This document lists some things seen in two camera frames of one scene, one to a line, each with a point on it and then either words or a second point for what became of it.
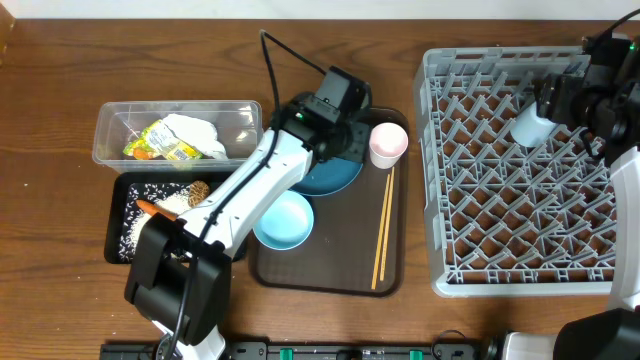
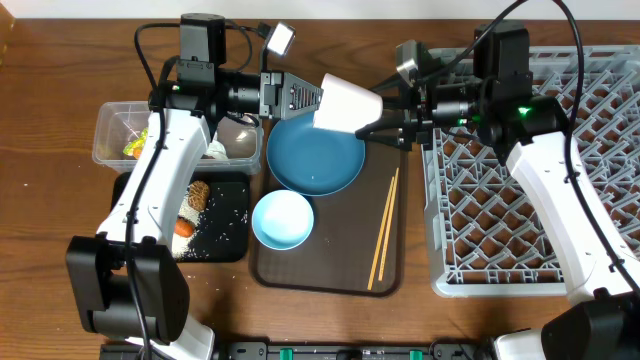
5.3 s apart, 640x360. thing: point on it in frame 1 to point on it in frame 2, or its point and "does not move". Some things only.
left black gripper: [351, 141] to [271, 95]
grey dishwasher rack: [501, 219] does not move
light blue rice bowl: [287, 222] does not move
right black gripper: [548, 93] to [415, 116]
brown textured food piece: [197, 192] does not move
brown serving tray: [357, 243] does not move
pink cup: [387, 142] to [345, 107]
